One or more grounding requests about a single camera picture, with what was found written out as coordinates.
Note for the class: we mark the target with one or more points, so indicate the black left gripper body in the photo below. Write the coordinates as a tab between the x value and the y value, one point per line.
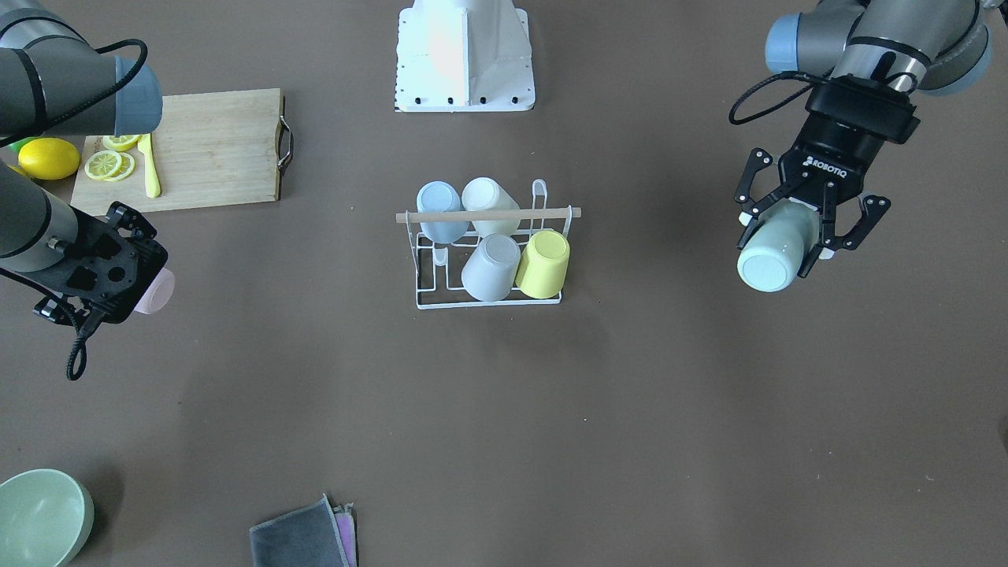
839	151

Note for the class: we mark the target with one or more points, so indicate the mint green plastic cup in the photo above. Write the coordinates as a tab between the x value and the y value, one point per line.
772	257

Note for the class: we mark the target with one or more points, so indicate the pink plastic cup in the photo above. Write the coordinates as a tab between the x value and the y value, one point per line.
158	293

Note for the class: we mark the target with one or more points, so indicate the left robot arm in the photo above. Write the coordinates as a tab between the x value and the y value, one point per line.
860	62

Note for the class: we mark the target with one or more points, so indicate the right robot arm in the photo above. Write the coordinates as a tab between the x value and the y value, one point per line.
54	85

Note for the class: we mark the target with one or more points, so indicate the yellow plastic cup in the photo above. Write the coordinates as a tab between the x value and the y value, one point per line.
543	265

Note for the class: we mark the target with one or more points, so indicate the cream white plastic cup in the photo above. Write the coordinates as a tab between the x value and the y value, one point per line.
485	193

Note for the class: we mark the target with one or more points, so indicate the grey plastic cup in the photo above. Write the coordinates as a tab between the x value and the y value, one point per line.
489	274

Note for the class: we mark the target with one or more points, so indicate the light blue plastic cup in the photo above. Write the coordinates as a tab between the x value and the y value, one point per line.
441	197

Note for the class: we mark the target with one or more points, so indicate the wooden cutting board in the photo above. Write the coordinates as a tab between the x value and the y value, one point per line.
210	150

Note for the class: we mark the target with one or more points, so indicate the grey folded cloth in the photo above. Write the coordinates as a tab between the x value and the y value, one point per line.
321	534

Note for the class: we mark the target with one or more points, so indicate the yellow plastic knife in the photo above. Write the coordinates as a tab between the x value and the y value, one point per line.
152	183

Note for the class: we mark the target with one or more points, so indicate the lemon slice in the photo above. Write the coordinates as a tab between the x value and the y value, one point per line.
103	164
120	143

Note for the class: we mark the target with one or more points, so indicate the whole yellow lemon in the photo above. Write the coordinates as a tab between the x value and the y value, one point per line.
49	159

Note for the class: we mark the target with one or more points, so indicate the light green bowl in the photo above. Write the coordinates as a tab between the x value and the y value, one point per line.
46	518

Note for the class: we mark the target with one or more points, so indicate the white wire cup rack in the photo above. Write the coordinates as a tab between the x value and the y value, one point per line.
437	267

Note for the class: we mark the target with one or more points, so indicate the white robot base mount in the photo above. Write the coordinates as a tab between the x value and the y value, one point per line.
464	57

